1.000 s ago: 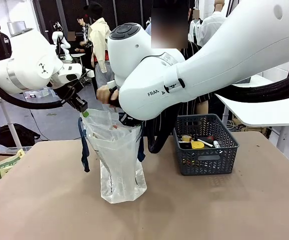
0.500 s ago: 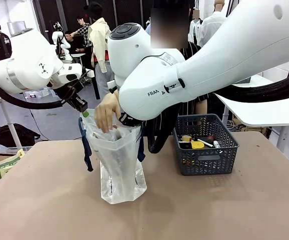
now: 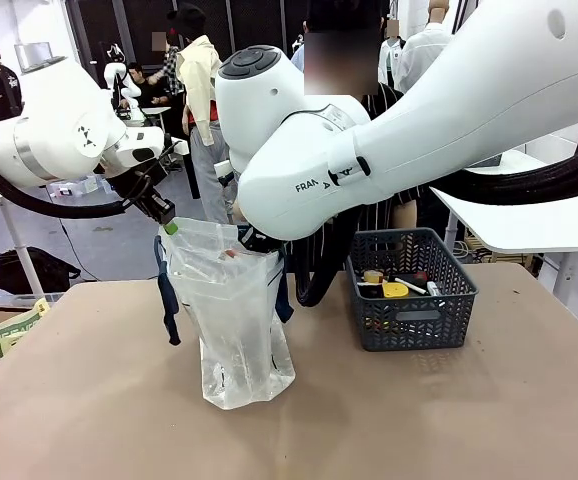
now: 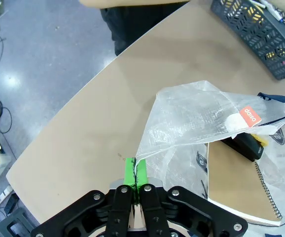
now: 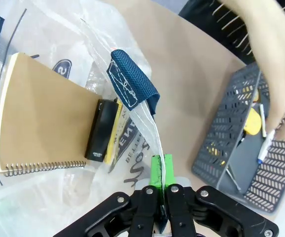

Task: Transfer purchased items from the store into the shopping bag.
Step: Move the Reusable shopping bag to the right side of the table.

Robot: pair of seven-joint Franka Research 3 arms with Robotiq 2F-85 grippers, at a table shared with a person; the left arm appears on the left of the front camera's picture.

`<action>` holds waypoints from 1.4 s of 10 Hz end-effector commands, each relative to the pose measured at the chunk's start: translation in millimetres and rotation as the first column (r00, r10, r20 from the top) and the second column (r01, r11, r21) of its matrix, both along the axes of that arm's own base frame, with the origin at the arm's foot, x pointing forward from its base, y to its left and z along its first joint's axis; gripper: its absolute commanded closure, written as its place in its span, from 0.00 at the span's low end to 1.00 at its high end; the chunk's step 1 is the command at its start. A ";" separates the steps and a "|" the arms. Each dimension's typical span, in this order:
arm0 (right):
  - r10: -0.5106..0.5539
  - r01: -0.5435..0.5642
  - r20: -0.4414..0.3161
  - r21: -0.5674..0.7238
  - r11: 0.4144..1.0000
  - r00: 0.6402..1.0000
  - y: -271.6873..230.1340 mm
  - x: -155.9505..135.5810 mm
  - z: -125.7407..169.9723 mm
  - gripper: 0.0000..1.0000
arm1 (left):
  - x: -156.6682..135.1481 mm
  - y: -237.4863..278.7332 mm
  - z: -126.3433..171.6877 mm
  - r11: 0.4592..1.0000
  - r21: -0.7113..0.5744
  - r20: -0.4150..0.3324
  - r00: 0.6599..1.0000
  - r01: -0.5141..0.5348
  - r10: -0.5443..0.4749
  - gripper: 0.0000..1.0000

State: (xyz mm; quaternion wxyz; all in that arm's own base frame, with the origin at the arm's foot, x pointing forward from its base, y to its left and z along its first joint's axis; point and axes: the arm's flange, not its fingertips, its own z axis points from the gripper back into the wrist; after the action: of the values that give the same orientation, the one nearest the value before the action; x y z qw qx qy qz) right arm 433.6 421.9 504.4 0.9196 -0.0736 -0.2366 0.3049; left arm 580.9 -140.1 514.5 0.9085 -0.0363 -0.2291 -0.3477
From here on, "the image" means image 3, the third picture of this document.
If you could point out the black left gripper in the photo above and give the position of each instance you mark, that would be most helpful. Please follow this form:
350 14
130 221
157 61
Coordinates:
136 187

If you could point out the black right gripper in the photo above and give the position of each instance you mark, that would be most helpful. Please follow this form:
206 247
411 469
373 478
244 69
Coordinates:
261 242

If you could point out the small red item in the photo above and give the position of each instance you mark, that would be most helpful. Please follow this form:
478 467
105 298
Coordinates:
230 254

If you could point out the clear plastic shopping bag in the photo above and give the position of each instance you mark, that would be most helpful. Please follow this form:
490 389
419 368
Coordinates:
234 325

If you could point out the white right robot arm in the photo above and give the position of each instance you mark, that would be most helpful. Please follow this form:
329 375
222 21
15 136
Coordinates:
419 125

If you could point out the small white background robot arm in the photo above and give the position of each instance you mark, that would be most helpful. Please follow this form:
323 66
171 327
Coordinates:
119 75

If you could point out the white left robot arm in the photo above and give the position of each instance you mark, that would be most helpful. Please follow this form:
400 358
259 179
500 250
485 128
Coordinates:
59 135

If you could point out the green print paper bag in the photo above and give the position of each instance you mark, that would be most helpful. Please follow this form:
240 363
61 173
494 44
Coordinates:
14 332

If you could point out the small clear box with parts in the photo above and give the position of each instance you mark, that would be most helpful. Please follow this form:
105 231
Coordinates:
76 187

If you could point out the small white background table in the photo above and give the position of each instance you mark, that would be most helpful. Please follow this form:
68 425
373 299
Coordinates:
155 110

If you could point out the tan tape roll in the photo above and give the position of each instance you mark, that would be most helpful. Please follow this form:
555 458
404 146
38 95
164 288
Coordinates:
372 275

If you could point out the person in beige jacket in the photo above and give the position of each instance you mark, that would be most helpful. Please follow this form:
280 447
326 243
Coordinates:
201 100

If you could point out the seated person in black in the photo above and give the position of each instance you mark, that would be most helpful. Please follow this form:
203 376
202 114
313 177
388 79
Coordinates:
144 90

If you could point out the person in checked shirt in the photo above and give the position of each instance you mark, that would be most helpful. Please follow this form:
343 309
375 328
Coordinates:
171 70

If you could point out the black backpack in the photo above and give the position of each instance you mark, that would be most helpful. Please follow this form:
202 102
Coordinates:
34 272

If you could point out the white marker pen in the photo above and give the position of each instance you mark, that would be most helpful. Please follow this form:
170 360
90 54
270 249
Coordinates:
411 285

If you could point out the red black tool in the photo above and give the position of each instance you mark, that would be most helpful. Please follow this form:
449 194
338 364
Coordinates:
419 276

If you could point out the dark grey plastic basket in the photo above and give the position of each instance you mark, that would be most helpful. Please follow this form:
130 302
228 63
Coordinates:
409 320

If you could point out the person in black t-shirt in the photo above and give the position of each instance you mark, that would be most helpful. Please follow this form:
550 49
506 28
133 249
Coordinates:
5 90

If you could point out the person in white green top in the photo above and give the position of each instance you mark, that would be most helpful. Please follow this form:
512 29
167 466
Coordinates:
389 55

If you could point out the person in white shirt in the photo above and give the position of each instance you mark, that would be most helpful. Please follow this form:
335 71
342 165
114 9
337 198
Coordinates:
421 50

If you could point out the large white side table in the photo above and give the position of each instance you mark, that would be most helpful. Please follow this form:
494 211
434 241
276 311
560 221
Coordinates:
544 225

